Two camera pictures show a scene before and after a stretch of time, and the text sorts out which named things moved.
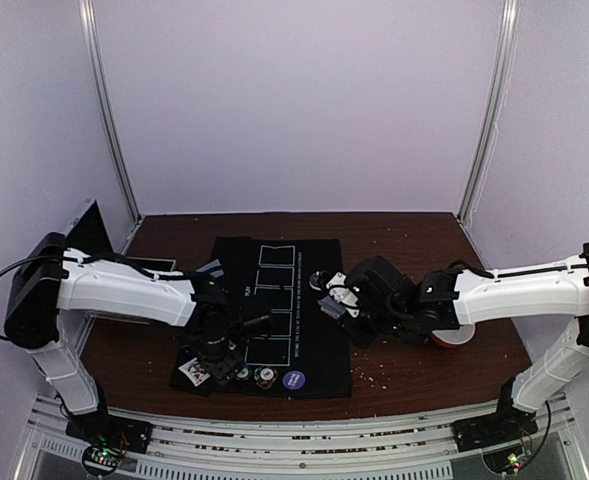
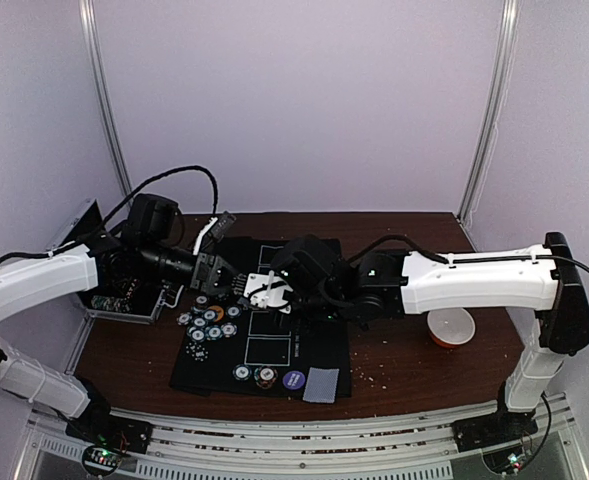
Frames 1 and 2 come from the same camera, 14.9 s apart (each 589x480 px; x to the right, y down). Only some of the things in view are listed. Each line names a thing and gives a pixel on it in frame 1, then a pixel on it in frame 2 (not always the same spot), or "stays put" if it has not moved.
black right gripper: (342, 310) to (296, 295)
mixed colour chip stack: (265, 377) stays put
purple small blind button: (294, 380) stays put
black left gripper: (223, 371) to (206, 269)
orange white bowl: (453, 338) stays put
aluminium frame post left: (89, 29) stays put
